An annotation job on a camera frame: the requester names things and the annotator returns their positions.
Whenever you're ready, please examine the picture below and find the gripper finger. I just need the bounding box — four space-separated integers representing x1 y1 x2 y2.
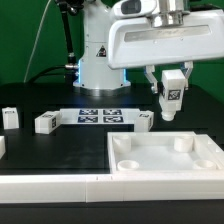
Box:
144 65 158 94
181 61 193 89

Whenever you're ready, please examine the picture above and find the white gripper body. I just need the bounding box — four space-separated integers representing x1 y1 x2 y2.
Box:
108 0 224 69

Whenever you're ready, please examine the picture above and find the white square tabletop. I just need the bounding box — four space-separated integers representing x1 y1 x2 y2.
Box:
107 132 224 174

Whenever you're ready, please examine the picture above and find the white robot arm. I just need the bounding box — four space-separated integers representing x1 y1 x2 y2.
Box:
75 0 224 95

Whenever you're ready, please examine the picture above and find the white fiducial marker sheet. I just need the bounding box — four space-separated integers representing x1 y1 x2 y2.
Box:
60 108 140 125

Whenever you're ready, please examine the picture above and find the white U-shaped obstacle fence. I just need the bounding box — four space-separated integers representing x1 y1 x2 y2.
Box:
0 133 224 204

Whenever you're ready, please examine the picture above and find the white cable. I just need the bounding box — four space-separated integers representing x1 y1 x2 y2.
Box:
23 0 54 84

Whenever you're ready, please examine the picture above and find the black cable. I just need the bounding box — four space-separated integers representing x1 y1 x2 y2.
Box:
26 65 75 84

